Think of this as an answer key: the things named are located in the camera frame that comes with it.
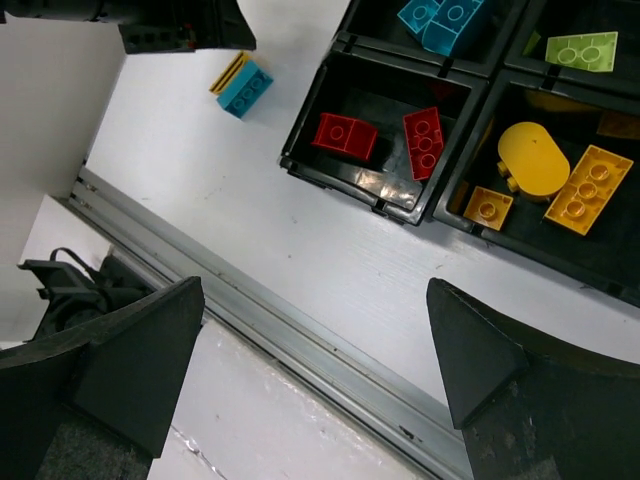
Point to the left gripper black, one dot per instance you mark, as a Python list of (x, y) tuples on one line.
[(150, 26)]

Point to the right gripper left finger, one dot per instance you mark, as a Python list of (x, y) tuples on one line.
[(96, 401)]

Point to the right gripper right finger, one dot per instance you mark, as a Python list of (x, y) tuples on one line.
[(529, 405)]

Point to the yellow striped lego piece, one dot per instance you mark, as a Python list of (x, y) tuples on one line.
[(229, 74)]

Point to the red flower lego brick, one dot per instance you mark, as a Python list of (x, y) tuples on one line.
[(350, 137)]

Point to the yellow rounded lego brick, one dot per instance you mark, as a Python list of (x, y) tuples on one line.
[(531, 162)]

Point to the teal rounded lego brick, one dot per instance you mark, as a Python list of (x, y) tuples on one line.
[(456, 25)]

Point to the small teal lego cube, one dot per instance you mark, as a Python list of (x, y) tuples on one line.
[(416, 14)]

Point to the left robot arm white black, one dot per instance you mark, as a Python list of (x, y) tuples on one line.
[(76, 292)]

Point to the small orange lego tile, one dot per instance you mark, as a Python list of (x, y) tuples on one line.
[(488, 208)]

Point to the orange flat lego plate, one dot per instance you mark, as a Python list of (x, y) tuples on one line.
[(591, 185)]

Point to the black four compartment tray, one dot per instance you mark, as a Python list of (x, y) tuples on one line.
[(377, 72)]

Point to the lime lego tile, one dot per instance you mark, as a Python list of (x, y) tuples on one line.
[(592, 52)]

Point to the aluminium frame rail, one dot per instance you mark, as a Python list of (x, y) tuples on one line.
[(401, 415)]

